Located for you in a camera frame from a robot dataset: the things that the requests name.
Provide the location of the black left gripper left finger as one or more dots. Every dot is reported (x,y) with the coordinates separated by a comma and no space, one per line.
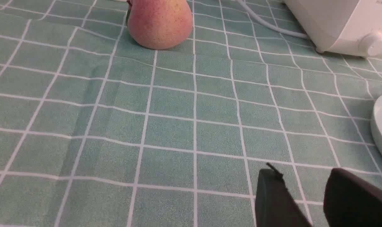
(274,205)

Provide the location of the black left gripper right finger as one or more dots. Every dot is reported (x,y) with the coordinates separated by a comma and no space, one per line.
(350,201)

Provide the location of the white two-slot toaster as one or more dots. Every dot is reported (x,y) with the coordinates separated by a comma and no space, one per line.
(349,27)

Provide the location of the green white checkered tablecloth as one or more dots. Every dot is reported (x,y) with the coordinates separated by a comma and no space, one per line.
(97,131)

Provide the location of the pink yellow peach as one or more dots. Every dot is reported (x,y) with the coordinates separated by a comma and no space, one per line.
(159,24)

